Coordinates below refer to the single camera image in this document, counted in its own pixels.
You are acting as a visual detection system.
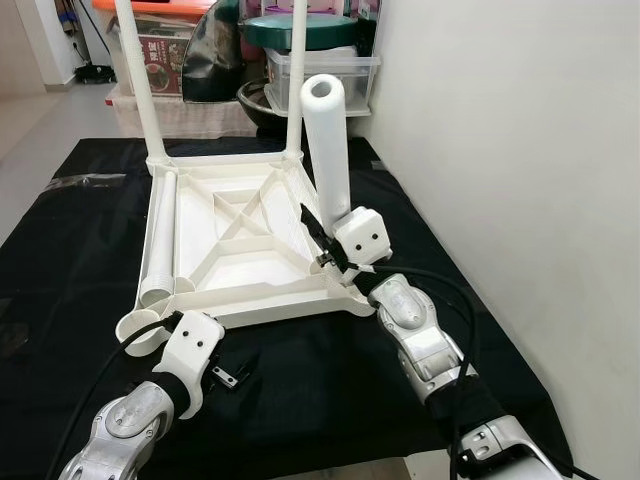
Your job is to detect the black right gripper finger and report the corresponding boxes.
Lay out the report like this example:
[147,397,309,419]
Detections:
[301,205,341,269]

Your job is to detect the white plastic table top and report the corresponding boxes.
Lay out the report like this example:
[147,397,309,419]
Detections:
[113,150,389,359]

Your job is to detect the clear plastic container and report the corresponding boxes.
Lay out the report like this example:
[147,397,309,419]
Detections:
[262,45,381,116]

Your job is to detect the beige fabric bench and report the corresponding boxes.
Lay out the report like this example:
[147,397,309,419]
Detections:
[105,85,251,139]

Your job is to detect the black tablecloth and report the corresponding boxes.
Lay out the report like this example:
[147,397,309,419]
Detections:
[0,135,571,480]

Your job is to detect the shiny black bag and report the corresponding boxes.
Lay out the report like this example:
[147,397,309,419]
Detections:
[183,0,246,104]

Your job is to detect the green pot with lid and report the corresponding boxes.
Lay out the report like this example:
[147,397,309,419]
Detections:
[243,12,359,51]

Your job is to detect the clear tape strip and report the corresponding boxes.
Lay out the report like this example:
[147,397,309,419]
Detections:
[45,172,126,191]

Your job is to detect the black mop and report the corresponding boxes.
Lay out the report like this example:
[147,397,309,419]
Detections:
[70,0,116,83]

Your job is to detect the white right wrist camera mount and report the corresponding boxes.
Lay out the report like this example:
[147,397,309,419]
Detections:
[333,208,391,269]

